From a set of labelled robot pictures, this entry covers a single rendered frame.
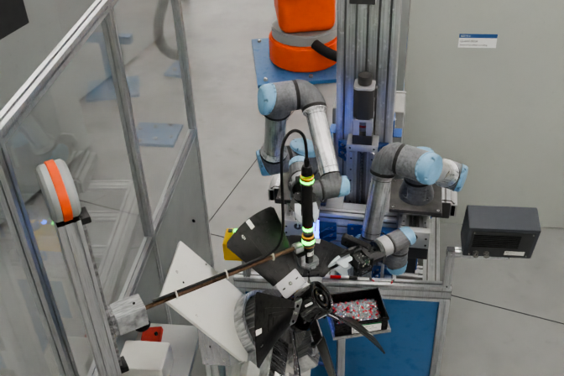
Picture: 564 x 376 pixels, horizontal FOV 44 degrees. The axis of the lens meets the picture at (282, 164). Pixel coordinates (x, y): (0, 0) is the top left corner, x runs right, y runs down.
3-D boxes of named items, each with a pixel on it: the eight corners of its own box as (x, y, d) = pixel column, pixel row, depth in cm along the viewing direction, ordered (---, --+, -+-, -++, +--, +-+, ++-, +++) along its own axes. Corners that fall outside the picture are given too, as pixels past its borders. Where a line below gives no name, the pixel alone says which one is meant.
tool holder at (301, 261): (300, 274, 230) (299, 253, 225) (289, 262, 235) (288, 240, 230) (322, 265, 234) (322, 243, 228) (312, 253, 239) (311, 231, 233)
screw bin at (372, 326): (334, 337, 268) (334, 326, 264) (325, 306, 282) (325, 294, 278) (389, 330, 271) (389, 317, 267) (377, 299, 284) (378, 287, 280)
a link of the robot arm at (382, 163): (368, 138, 252) (347, 256, 270) (395, 147, 247) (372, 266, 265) (382, 132, 261) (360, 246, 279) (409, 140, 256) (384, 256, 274)
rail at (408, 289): (234, 290, 295) (233, 277, 291) (236, 284, 299) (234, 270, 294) (450, 302, 285) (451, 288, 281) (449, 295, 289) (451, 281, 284)
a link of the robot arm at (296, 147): (321, 173, 302) (321, 147, 294) (290, 178, 300) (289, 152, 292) (313, 158, 312) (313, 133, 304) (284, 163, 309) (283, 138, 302)
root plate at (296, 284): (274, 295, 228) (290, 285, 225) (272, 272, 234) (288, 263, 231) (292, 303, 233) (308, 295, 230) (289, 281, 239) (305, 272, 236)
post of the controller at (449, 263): (442, 287, 282) (447, 251, 270) (442, 282, 284) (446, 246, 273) (450, 288, 281) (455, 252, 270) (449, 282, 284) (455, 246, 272)
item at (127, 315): (117, 339, 204) (111, 319, 199) (109, 323, 209) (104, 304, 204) (149, 326, 208) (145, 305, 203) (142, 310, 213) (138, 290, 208)
